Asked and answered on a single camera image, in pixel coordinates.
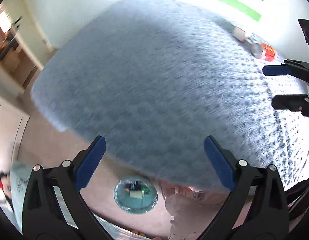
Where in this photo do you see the red drink can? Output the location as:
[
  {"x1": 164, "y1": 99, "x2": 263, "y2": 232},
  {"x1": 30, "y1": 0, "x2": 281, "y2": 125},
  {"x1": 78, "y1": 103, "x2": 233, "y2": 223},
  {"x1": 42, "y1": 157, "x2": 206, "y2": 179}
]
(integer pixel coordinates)
[{"x1": 250, "y1": 42, "x2": 277, "y2": 62}]

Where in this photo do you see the wooden shelf furniture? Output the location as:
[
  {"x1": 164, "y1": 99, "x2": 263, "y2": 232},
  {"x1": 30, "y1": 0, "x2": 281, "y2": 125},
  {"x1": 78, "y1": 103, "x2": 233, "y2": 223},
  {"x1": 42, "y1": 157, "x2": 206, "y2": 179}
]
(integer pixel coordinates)
[{"x1": 0, "y1": 7, "x2": 40, "y2": 89}]

